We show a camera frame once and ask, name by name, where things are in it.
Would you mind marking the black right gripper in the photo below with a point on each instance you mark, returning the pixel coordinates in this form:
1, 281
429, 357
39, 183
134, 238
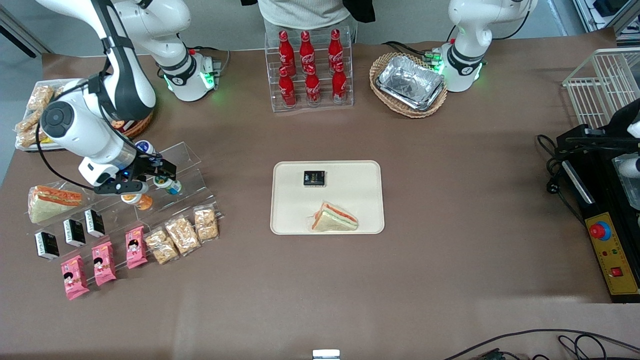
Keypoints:
143, 166

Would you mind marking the green gum bottle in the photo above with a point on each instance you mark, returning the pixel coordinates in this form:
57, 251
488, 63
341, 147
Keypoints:
172, 187

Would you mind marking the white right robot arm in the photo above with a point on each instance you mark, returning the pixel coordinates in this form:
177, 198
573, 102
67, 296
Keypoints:
120, 75

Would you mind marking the blue gum bottle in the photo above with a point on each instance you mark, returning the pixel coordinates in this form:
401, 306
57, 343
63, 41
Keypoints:
145, 146

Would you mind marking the orange gum bottle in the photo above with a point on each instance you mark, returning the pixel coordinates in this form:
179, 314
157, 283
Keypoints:
137, 201

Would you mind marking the black gum box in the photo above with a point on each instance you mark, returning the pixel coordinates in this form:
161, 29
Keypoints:
94, 223
314, 178
75, 232
47, 245

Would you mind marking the white rectangular snack tray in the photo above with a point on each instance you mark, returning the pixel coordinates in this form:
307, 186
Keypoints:
60, 82

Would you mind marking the cream plastic tray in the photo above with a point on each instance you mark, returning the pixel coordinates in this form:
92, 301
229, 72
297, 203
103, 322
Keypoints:
350, 190

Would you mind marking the silver foil tray stack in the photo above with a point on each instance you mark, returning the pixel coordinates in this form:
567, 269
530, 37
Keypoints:
410, 82

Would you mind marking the clear acrylic stepped display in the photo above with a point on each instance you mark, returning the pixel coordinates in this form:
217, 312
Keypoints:
186, 156

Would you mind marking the brown round wicker basket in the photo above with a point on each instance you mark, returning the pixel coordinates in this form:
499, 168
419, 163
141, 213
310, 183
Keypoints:
140, 125

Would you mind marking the clear-bagged granola snack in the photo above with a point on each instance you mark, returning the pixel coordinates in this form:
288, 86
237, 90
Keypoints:
162, 246
41, 97
29, 120
206, 224
34, 136
182, 236

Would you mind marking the pink snack packet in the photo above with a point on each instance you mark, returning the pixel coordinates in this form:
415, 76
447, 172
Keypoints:
136, 247
74, 277
104, 263

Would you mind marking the wrapped triangle sandwich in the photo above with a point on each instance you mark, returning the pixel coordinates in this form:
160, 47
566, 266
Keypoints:
50, 205
335, 220

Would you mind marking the red cola bottle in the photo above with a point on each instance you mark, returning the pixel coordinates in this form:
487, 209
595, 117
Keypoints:
313, 87
287, 90
339, 85
306, 50
285, 50
335, 47

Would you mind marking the clear acrylic bottle rack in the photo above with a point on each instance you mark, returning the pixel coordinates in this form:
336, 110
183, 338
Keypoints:
270, 60

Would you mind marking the person in white shirt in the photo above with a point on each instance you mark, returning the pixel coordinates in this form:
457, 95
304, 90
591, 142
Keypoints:
300, 12

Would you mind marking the light oval wicker basket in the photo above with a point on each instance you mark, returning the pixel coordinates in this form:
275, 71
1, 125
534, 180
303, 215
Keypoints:
381, 65

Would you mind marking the black sealing machine yellow panel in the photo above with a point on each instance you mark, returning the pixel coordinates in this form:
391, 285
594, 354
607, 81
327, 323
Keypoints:
615, 250

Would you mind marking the clear plastic container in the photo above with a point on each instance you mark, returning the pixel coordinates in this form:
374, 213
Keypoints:
629, 167

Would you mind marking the metal frame shelf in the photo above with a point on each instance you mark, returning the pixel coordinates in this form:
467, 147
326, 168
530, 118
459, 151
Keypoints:
605, 12

